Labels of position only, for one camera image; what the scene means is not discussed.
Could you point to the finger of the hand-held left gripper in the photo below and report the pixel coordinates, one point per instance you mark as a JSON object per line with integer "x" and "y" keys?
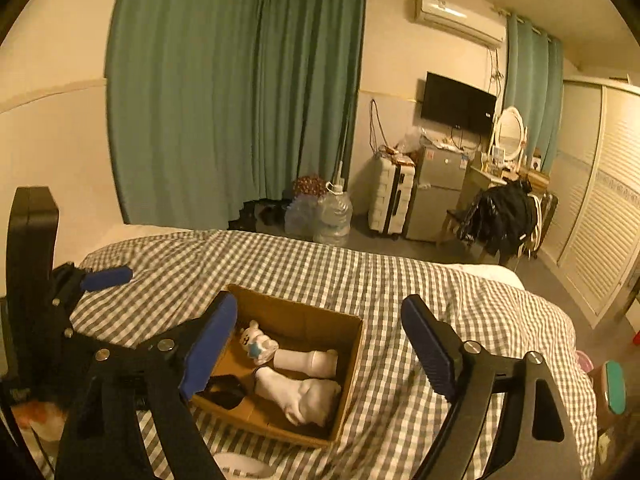
{"x": 107, "y": 277}

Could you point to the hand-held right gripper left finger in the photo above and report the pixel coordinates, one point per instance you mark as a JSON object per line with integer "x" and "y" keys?
{"x": 210, "y": 345}

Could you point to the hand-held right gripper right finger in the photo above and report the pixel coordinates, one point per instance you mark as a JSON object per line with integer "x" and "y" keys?
{"x": 430, "y": 350}

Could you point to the cardboard box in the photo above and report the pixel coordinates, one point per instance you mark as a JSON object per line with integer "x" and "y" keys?
{"x": 300, "y": 315}

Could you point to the person's left hand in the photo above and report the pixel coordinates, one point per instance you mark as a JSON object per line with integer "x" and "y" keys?
{"x": 35, "y": 412}

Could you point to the white plush toy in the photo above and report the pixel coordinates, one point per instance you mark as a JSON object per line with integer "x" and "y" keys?
{"x": 255, "y": 340}

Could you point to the black cloth item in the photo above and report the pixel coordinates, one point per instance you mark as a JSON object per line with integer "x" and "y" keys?
{"x": 225, "y": 392}

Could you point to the white rolled sock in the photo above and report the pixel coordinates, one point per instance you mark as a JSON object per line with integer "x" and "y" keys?
{"x": 305, "y": 360}

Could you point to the large white sock bundle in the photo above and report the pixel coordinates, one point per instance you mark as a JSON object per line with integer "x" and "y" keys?
{"x": 310, "y": 400}

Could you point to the white round object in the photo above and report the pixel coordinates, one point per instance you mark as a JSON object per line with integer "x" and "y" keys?
{"x": 240, "y": 462}

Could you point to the grey checked blanket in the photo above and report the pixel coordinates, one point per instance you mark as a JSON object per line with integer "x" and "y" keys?
{"x": 325, "y": 270}

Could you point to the wooden chair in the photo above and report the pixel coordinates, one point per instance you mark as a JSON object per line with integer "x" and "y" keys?
{"x": 450, "y": 217}

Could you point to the black floor bag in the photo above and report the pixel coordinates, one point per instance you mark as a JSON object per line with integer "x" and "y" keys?
{"x": 255, "y": 215}

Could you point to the pink plastic container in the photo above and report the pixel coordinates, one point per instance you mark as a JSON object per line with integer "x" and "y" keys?
{"x": 584, "y": 361}

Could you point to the small silver fridge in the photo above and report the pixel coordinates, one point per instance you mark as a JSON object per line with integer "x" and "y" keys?
{"x": 435, "y": 195}

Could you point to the black clothes pile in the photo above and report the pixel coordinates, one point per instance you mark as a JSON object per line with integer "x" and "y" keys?
{"x": 500, "y": 210}

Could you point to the crumpled clear water jug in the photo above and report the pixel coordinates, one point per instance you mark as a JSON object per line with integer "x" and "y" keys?
{"x": 300, "y": 215}

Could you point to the white hard suitcase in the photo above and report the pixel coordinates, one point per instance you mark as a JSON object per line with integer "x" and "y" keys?
{"x": 385, "y": 195}

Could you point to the large clear water jug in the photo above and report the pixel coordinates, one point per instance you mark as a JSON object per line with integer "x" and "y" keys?
{"x": 332, "y": 220}

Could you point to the dark suitcase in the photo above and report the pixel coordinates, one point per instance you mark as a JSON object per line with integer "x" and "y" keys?
{"x": 547, "y": 220}

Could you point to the white dressing table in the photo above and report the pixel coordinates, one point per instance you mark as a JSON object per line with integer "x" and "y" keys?
{"x": 487, "y": 175}

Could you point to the floral patterned bag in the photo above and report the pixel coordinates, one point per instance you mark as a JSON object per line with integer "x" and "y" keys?
{"x": 307, "y": 185}

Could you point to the teal oval object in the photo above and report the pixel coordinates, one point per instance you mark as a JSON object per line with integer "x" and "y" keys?
{"x": 615, "y": 390}

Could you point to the clear plastic bag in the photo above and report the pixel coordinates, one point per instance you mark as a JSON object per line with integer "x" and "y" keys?
{"x": 412, "y": 137}

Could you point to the wide green curtain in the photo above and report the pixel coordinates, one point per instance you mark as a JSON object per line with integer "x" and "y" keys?
{"x": 200, "y": 85}

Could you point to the white oval mirror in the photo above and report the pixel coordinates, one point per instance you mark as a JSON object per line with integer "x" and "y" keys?
{"x": 510, "y": 135}

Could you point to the white louvred wardrobe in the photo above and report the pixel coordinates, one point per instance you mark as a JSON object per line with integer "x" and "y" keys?
{"x": 600, "y": 185}

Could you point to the narrow green window curtain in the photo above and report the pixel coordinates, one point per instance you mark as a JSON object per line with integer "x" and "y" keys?
{"x": 530, "y": 85}

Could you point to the white air conditioner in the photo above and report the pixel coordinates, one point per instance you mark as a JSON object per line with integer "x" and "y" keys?
{"x": 450, "y": 12}

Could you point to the black wall television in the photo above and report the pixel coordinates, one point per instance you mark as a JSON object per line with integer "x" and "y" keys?
{"x": 455, "y": 102}

